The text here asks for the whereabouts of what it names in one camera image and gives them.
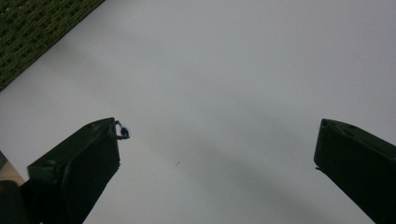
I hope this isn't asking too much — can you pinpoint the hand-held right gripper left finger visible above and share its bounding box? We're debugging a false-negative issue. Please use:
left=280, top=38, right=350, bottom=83
left=27, top=117, right=131, bottom=224

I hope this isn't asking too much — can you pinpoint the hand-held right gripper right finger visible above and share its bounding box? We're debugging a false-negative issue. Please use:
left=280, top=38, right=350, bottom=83
left=313, top=118, right=396, bottom=224

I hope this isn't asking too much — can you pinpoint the green woven basket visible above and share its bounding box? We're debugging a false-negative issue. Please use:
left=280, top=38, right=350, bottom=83
left=0, top=0, right=106, bottom=92

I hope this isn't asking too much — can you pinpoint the white table mat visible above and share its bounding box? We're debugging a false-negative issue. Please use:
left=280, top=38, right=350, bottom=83
left=0, top=0, right=396, bottom=224

